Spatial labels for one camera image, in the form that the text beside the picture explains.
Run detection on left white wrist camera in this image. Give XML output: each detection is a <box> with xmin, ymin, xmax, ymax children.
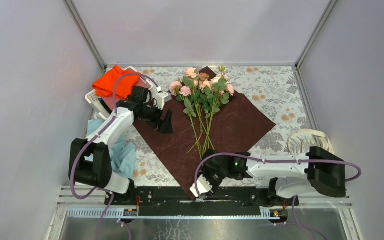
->
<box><xmin>154</xmin><ymin>92</ymin><xmax>172</xmax><ymax>110</ymax></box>

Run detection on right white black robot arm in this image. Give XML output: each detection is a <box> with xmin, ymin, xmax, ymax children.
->
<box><xmin>190</xmin><ymin>146</ymin><xmax>347</xmax><ymax>206</ymax></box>

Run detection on cream ribbon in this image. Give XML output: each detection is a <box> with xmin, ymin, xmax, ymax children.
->
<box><xmin>287</xmin><ymin>128</ymin><xmax>335</xmax><ymax>155</ymax></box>

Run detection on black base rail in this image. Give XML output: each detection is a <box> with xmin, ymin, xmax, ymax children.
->
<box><xmin>104</xmin><ymin>186</ymin><xmax>299</xmax><ymax>218</ymax></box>

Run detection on dark red wrapping paper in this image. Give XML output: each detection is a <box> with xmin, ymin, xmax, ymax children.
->
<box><xmin>130</xmin><ymin>67</ymin><xmax>276</xmax><ymax>200</ymax></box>

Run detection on white plastic basket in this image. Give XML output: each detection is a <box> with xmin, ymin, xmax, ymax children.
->
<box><xmin>85</xmin><ymin>66</ymin><xmax>162</xmax><ymax>120</ymax></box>

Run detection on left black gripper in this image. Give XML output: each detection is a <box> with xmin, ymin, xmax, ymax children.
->
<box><xmin>137</xmin><ymin>101</ymin><xmax>174</xmax><ymax>135</ymax></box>

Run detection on light blue cloth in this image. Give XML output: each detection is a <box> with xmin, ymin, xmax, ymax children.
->
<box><xmin>85</xmin><ymin>119</ymin><xmax>137</xmax><ymax>180</ymax></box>

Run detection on floral patterned tablecloth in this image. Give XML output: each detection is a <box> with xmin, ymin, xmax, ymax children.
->
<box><xmin>126</xmin><ymin>66</ymin><xmax>310</xmax><ymax>187</ymax></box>

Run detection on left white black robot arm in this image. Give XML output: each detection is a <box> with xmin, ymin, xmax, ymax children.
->
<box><xmin>68</xmin><ymin>86</ymin><xmax>174</xmax><ymax>206</ymax></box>

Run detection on orange folded cloth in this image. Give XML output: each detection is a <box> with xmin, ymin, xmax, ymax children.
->
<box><xmin>92</xmin><ymin>65</ymin><xmax>141</xmax><ymax>100</ymax></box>

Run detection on pink fake flower bunch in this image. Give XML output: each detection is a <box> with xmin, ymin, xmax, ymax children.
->
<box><xmin>201</xmin><ymin>74</ymin><xmax>236</xmax><ymax>155</ymax></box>

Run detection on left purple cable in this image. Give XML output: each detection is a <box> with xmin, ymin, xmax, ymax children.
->
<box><xmin>69</xmin><ymin>72</ymin><xmax>163</xmax><ymax>240</ymax></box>

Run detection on peach fake flower stem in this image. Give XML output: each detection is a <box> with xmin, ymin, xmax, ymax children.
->
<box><xmin>178</xmin><ymin>67</ymin><xmax>214</xmax><ymax>156</ymax></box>

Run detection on dried brown fake flower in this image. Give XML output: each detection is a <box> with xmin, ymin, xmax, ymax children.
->
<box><xmin>187</xmin><ymin>73</ymin><xmax>212</xmax><ymax>155</ymax></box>

